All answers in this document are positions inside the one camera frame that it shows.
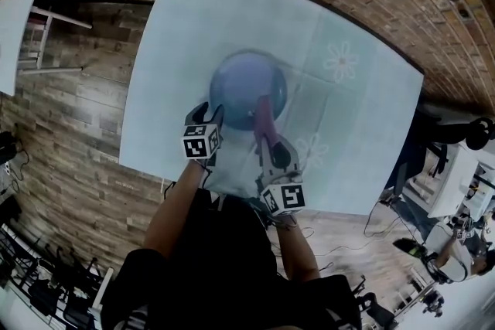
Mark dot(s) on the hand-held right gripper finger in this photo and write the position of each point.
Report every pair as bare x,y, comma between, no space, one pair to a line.
265,150
294,160

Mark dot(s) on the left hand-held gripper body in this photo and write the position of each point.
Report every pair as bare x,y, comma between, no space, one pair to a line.
201,145

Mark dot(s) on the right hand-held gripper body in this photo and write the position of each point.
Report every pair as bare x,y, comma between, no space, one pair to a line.
284,199

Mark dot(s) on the purple fleece cloth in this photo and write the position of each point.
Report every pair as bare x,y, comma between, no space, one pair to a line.
265,116

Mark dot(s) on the blue round bowl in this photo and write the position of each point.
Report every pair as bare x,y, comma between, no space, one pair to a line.
239,85

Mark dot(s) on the person's right forearm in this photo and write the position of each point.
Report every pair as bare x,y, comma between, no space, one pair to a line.
298,255

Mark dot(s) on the person's left forearm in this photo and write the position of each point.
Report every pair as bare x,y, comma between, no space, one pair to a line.
174,212

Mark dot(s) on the person's black clothed torso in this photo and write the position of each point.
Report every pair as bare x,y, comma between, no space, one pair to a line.
216,262

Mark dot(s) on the light blue floral tablecloth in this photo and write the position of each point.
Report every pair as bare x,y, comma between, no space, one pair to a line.
232,11

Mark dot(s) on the black green bag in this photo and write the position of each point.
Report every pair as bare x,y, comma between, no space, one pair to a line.
410,248

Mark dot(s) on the black office chair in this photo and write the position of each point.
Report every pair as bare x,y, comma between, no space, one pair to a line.
377,313
479,135

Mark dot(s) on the white desk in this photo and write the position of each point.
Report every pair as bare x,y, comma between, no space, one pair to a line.
456,181

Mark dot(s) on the white side table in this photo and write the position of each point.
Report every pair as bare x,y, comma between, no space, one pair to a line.
11,31

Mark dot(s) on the black metal rack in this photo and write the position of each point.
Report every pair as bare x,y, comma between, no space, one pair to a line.
38,290

